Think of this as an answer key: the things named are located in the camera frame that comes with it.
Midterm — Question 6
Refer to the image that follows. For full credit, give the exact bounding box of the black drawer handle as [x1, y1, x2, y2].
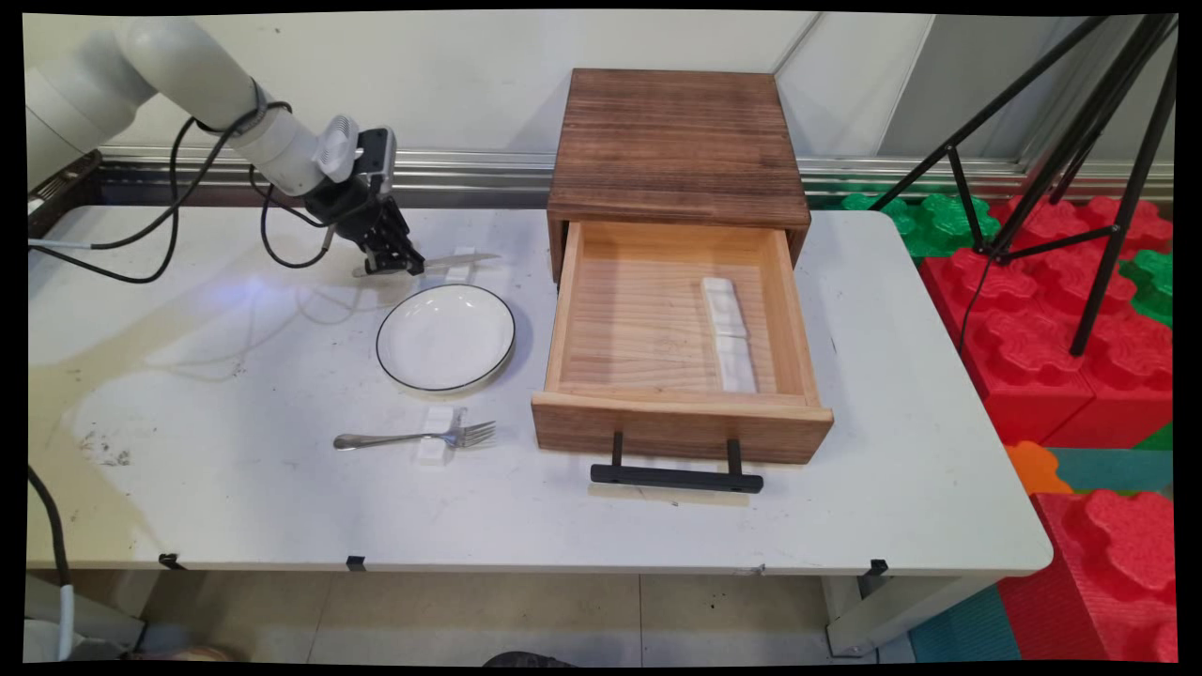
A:
[590, 431, 765, 496]

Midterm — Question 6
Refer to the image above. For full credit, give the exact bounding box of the silver table fork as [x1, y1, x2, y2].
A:
[333, 421, 497, 453]

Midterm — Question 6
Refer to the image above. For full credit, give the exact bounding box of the black metal base rail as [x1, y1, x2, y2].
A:
[27, 150, 104, 239]

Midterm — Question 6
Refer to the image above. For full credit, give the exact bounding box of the orange foam tile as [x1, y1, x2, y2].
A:
[1004, 440, 1074, 497]

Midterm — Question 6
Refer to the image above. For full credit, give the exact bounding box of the light wooden drawer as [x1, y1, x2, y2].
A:
[531, 222, 835, 467]

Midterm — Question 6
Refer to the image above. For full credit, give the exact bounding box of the thick black base cable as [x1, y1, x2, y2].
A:
[26, 465, 78, 663]

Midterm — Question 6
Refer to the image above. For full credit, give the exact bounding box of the teal foam mat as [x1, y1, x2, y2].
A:
[1046, 446, 1176, 495]
[908, 583, 1024, 664]

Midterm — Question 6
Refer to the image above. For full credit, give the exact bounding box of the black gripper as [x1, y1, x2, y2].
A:
[302, 177, 426, 277]

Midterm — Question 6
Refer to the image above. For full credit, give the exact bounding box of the silver table knife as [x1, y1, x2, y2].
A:
[352, 252, 502, 280]

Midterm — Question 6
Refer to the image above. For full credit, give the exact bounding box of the short black looped cable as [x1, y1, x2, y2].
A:
[248, 167, 335, 270]

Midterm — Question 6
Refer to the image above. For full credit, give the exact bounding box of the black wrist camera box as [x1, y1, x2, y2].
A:
[357, 127, 398, 200]

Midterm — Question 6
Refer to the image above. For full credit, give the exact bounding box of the white table leg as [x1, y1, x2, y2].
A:
[821, 574, 979, 658]

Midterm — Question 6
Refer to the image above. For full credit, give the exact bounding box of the black tripod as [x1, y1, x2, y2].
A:
[869, 13, 1180, 359]

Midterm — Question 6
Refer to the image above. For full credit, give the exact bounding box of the white ribbed camera mount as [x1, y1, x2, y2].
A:
[317, 115, 362, 185]

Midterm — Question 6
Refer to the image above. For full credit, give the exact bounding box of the small green foam block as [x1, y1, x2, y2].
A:
[1118, 248, 1176, 330]

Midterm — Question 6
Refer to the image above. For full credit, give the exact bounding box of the large red foam block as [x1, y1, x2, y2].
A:
[917, 194, 1176, 450]

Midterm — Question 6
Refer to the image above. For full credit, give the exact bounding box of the dark brown wooden cabinet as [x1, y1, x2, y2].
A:
[547, 68, 812, 283]

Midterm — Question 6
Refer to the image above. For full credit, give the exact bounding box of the silver metal wall rail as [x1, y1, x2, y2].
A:
[98, 145, 1176, 204]

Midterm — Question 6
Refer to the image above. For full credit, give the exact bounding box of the white rest inside drawer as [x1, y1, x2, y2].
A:
[701, 276, 749, 340]
[716, 335, 759, 395]

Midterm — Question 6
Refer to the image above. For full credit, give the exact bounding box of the long black arm cable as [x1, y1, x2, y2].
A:
[28, 80, 294, 284]

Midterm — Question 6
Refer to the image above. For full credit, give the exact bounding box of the white plate with black rim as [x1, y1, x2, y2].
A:
[376, 284, 516, 393]

